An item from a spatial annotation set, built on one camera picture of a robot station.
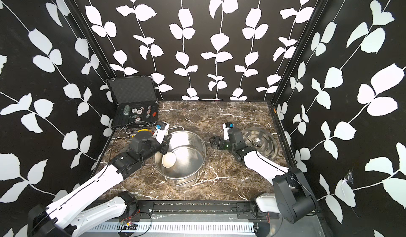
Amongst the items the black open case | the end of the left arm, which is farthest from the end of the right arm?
the black open case

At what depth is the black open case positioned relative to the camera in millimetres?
1061

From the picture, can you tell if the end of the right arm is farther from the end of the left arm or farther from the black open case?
the black open case
